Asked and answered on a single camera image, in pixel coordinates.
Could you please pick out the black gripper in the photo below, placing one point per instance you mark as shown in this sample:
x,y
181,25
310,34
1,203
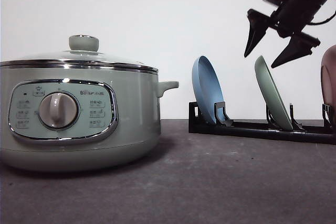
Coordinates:
x,y
290,20

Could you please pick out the green plate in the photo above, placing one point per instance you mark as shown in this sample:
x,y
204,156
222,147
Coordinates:
x,y
271,96

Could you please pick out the glass steamer lid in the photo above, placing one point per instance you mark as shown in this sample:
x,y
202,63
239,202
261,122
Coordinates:
x,y
83,52

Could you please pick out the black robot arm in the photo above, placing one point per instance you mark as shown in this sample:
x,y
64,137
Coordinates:
x,y
289,19

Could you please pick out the pink plate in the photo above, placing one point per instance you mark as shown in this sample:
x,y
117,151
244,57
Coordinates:
x,y
328,78

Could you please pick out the blue plate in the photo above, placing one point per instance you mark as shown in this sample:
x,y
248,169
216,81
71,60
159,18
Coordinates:
x,y
207,87

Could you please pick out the green electric steamer pot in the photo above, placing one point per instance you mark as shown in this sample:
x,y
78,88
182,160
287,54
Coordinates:
x,y
65,118

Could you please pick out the black dish rack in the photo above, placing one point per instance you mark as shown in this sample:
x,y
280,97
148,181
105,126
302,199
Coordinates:
x,y
325,134

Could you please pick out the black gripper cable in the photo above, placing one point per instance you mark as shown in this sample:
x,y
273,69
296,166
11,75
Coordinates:
x,y
324,21

